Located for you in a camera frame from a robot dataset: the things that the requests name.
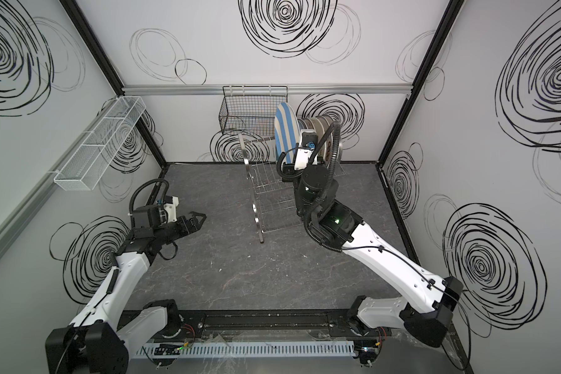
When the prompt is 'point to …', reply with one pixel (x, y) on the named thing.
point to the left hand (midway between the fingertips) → (199, 218)
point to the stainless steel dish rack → (273, 199)
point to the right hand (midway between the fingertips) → (295, 143)
